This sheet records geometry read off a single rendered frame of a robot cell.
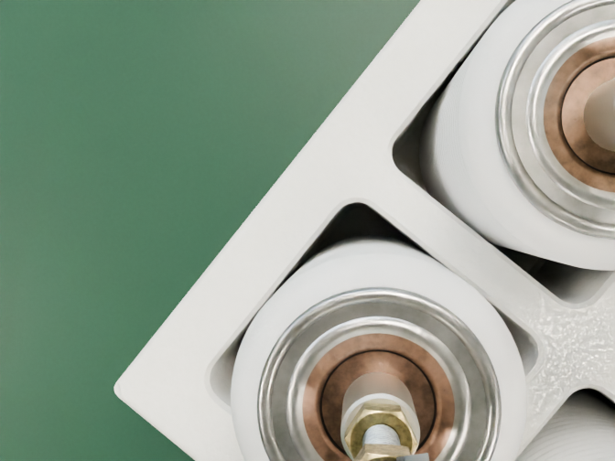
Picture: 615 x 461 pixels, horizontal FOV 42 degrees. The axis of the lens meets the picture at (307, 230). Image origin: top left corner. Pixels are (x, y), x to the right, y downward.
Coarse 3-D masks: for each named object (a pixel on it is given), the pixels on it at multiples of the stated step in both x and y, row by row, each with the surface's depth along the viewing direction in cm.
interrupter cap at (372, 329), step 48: (384, 288) 25; (288, 336) 25; (336, 336) 25; (384, 336) 25; (432, 336) 25; (288, 384) 25; (336, 384) 25; (432, 384) 25; (480, 384) 25; (288, 432) 25; (336, 432) 25; (432, 432) 25; (480, 432) 25
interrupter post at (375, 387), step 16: (352, 384) 25; (368, 384) 24; (384, 384) 23; (400, 384) 24; (352, 400) 23; (368, 400) 22; (384, 400) 22; (400, 400) 22; (352, 416) 22; (416, 416) 23; (416, 432) 22; (416, 448) 22
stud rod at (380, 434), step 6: (372, 426) 21; (378, 426) 21; (384, 426) 21; (366, 432) 21; (372, 432) 21; (378, 432) 21; (384, 432) 21; (390, 432) 21; (366, 438) 21; (372, 438) 20; (378, 438) 20; (384, 438) 20; (390, 438) 20; (396, 438) 21; (384, 444) 20; (390, 444) 20; (396, 444) 20
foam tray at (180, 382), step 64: (448, 0) 32; (512, 0) 36; (384, 64) 32; (448, 64) 32; (320, 128) 32; (384, 128) 32; (320, 192) 32; (384, 192) 32; (256, 256) 32; (448, 256) 32; (512, 256) 43; (192, 320) 33; (512, 320) 34; (576, 320) 32; (128, 384) 33; (192, 384) 33; (576, 384) 32; (192, 448) 33
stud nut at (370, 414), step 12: (372, 408) 22; (384, 408) 22; (396, 408) 22; (360, 420) 21; (372, 420) 21; (384, 420) 21; (396, 420) 21; (348, 432) 22; (360, 432) 21; (396, 432) 21; (408, 432) 21; (348, 444) 21; (360, 444) 21; (408, 444) 21
